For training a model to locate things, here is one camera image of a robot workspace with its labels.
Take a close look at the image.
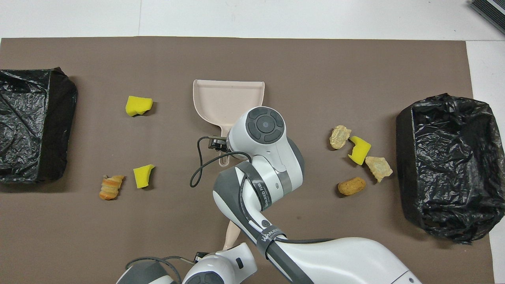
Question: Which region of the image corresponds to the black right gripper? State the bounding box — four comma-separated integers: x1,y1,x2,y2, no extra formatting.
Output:
208,135,230,153

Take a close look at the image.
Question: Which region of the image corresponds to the beige hand brush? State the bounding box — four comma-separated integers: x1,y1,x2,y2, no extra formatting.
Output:
223,220,243,251

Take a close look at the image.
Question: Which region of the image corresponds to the beige plastic dustpan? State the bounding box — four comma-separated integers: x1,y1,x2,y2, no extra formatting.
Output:
193,79,266,166

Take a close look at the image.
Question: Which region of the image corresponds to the small yellow sponge piece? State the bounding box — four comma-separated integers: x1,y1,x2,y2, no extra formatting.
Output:
133,164,155,189

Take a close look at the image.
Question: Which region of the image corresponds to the large yellow sponge piece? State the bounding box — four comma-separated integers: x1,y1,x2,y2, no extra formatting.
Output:
125,96,153,117

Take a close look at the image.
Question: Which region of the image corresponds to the striped croissant piece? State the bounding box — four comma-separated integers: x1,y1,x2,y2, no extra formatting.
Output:
99,175,126,201

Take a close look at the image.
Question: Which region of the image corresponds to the pale rounded cracker chunk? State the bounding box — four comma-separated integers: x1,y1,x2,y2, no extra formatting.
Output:
329,125,352,150

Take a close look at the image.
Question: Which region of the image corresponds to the orange-brown bread roll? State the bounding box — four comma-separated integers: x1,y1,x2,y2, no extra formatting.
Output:
338,177,367,196

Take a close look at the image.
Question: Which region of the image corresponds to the notched yellow sponge piece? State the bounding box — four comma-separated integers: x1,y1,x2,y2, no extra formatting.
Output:
348,136,372,166

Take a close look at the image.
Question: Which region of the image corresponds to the pale angular cracker chunk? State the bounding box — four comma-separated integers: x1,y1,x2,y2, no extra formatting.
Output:
365,156,393,183

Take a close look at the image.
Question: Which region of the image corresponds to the black bag lined bin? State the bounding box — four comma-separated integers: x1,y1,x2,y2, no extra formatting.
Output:
396,93,505,244

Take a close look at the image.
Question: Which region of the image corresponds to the brown table mat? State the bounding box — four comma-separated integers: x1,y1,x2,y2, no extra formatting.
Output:
0,36,496,284

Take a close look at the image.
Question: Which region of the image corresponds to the black bag wrapped box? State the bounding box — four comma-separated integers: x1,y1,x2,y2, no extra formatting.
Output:
0,67,78,184

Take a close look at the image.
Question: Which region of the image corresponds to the dark grey ribbed device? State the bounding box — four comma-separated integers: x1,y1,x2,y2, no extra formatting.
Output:
469,0,505,35

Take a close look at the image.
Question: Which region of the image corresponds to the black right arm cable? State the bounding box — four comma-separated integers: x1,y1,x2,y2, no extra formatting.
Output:
189,136,336,245

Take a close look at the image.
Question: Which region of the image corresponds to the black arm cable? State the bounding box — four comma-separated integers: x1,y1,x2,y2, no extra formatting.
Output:
125,256,198,284
189,136,336,245

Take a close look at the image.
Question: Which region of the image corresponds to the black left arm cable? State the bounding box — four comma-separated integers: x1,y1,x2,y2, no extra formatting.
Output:
125,256,198,284

